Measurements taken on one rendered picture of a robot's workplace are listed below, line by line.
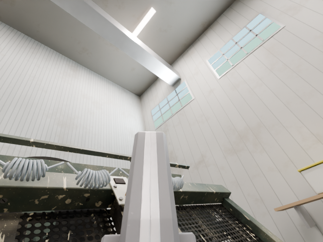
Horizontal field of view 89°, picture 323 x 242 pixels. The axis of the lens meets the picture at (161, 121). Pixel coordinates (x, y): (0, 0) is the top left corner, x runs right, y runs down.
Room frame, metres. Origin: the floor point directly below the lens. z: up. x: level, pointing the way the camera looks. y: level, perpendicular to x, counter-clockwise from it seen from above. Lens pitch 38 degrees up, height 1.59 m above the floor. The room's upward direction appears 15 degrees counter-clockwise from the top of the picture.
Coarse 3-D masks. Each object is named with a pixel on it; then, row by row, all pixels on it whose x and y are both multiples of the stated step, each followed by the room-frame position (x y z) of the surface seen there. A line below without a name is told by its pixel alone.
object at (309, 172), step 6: (318, 162) 1.95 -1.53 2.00; (306, 168) 2.03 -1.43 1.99; (312, 168) 2.01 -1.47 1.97; (318, 168) 1.98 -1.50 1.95; (306, 174) 2.06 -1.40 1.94; (312, 174) 2.03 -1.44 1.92; (318, 174) 2.01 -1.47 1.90; (306, 180) 2.10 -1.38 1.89; (312, 180) 2.05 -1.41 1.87; (318, 180) 2.03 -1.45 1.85; (312, 186) 2.08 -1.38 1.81; (318, 186) 2.05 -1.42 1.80; (318, 192) 2.07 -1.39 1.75
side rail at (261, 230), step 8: (224, 200) 1.43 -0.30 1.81; (232, 208) 1.41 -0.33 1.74; (240, 208) 1.42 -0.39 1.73; (240, 216) 1.38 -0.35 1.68; (248, 216) 1.38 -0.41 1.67; (248, 224) 1.36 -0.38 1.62; (256, 224) 1.34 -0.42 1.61; (256, 232) 1.35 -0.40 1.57; (264, 232) 1.31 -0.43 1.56; (264, 240) 1.33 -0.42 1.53; (272, 240) 1.30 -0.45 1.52; (280, 240) 1.33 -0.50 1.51
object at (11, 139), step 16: (16, 144) 0.36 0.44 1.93; (32, 144) 0.38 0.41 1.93; (48, 144) 0.41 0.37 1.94; (64, 144) 0.45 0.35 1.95; (0, 160) 0.35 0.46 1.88; (16, 160) 0.38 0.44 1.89; (32, 160) 0.39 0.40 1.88; (128, 160) 0.64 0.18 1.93; (16, 176) 0.38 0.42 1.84; (32, 176) 0.41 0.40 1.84; (96, 176) 0.53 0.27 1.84; (128, 176) 0.66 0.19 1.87
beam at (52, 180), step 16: (0, 176) 0.44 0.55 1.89; (48, 176) 0.55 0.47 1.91; (64, 176) 0.59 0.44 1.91; (80, 176) 0.64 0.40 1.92; (0, 192) 0.45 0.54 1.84; (16, 192) 0.48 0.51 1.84; (32, 192) 0.51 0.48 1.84; (48, 192) 0.54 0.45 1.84; (64, 192) 0.58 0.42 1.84; (80, 192) 0.62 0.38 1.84; (96, 192) 0.67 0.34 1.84; (112, 192) 0.72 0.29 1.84; (176, 192) 1.01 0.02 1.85; (192, 192) 1.11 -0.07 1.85; (208, 192) 1.23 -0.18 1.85; (224, 192) 1.38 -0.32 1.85; (0, 208) 0.49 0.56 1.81; (16, 208) 0.52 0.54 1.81; (32, 208) 0.56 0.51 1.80; (48, 208) 0.59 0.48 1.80; (64, 208) 0.64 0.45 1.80; (80, 208) 0.68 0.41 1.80
